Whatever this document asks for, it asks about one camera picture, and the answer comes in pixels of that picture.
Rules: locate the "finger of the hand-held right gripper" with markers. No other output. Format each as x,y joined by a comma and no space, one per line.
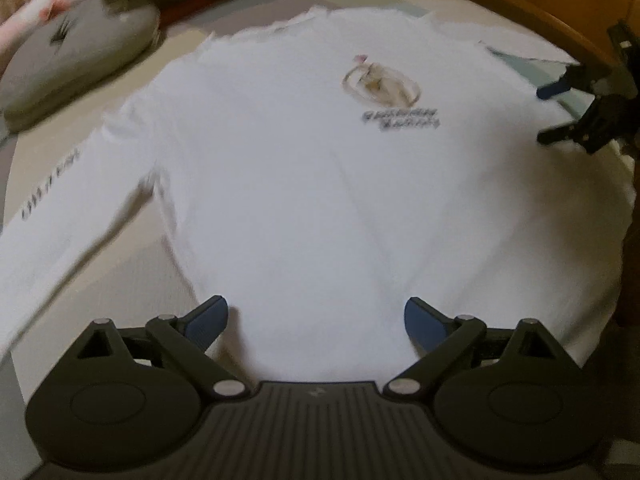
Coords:
555,89
560,134

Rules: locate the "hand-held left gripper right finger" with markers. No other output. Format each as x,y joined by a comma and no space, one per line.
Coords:
425,322

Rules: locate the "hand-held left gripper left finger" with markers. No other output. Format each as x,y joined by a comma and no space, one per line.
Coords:
207,317

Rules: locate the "white long-sleeve shirt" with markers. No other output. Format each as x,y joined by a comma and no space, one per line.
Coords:
300,185

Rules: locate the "wooden headboard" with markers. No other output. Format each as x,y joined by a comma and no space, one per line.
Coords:
550,5

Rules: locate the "grey donut cushion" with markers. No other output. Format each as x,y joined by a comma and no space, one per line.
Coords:
75,60

